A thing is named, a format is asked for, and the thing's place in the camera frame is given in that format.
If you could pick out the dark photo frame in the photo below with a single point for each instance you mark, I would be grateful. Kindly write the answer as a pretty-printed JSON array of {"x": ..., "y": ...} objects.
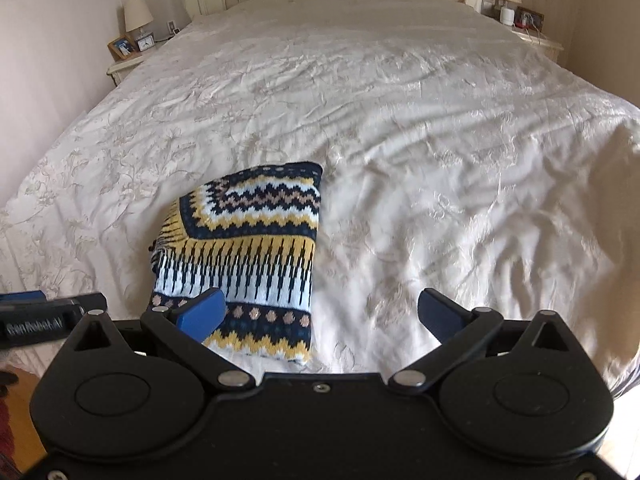
[{"x": 534, "y": 16}]

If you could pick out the navy yellow patterned knit sweater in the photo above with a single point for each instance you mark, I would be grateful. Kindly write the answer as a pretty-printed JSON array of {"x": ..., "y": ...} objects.
[{"x": 250, "y": 240}]

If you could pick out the cream nightstand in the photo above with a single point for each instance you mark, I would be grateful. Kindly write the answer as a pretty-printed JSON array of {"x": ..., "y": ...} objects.
[
  {"x": 540, "y": 42},
  {"x": 122, "y": 67}
]

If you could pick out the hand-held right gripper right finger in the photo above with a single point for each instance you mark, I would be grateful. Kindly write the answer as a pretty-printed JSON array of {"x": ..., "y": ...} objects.
[{"x": 437, "y": 316}]

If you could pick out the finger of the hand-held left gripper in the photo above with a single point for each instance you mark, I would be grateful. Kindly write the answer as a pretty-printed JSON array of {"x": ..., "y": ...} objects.
[{"x": 22, "y": 296}]

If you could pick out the small white clock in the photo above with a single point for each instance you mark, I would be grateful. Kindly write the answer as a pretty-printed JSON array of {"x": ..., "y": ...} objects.
[{"x": 146, "y": 43}]

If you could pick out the wooden photo frame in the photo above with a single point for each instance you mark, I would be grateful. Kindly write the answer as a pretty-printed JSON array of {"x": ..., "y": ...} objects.
[{"x": 121, "y": 47}]

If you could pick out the white wall socket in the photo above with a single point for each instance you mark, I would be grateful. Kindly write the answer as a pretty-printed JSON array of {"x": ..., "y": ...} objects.
[{"x": 173, "y": 27}]

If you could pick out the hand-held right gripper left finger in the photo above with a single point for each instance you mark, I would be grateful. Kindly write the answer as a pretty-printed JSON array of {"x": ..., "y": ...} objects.
[{"x": 200, "y": 316}]

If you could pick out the white smart speaker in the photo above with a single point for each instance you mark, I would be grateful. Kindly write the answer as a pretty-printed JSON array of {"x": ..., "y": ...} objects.
[{"x": 507, "y": 16}]

